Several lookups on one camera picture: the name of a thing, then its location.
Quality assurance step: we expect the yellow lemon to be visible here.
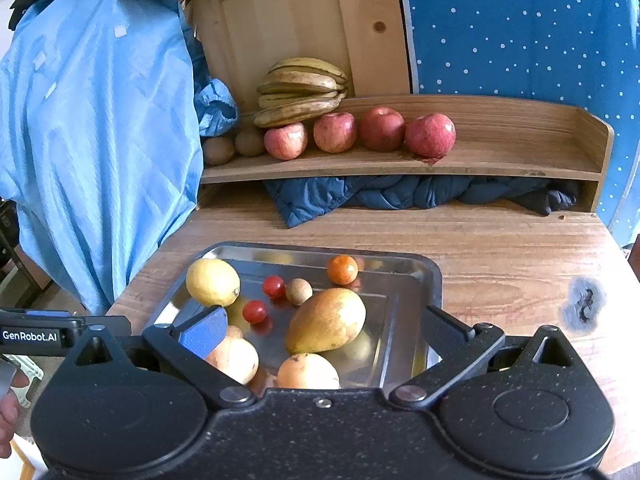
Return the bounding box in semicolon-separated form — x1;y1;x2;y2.
186;258;241;308

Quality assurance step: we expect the orange green mango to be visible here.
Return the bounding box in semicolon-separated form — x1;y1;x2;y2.
285;288;367;354

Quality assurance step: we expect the small orange tangerine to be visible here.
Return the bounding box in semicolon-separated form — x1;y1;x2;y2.
227;325;244;338

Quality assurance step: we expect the person's left hand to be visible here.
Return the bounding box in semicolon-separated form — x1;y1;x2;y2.
0;389;21;460

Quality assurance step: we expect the cherry tomato near lemon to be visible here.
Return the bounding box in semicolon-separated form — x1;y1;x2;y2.
242;300;268;325

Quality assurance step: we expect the cherry tomato under shelf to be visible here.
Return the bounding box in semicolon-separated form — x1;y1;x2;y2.
262;275;286;300

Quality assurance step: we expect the steel baking tray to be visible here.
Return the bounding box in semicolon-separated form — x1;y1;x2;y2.
144;240;444;391

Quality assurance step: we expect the pale round orange fruit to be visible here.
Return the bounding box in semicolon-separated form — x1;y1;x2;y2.
277;353;341;390

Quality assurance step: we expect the dark blue quilted jacket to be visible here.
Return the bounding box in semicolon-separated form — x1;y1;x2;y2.
265;176;580;228

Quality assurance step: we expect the brown kiwi left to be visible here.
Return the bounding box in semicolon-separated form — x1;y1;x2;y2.
203;136;235;166

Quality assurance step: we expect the brown kiwi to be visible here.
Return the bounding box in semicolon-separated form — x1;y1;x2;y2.
234;129;265;157
203;136;235;166

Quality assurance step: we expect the brown kiwi right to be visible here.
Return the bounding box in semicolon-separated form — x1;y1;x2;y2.
234;129;265;157

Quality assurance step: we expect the wooden shelf riser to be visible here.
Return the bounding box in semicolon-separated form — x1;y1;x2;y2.
199;93;615;214

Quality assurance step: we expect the dark red apple rightmost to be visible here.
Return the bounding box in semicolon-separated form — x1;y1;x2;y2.
406;113;457;159

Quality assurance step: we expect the dark red apple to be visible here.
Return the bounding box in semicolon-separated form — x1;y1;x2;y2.
359;106;406;152
406;113;457;159

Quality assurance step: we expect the pale red apple leftmost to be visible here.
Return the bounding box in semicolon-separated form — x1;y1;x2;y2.
264;122;308;160

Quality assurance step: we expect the pale red apple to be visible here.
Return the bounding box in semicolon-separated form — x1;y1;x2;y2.
314;113;357;154
264;122;308;160

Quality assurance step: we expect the crumpled blue shoe cover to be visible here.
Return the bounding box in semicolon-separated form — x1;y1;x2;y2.
194;78;240;138

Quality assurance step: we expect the light blue garment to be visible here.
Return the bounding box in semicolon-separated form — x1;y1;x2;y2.
1;0;203;314

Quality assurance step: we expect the banana bunch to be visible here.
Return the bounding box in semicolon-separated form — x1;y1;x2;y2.
254;56;349;129

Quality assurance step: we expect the wooden panel board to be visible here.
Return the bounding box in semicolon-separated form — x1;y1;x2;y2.
191;0;410;112

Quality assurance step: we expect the blue starry fabric wardrobe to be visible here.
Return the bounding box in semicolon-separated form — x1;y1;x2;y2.
402;0;639;245

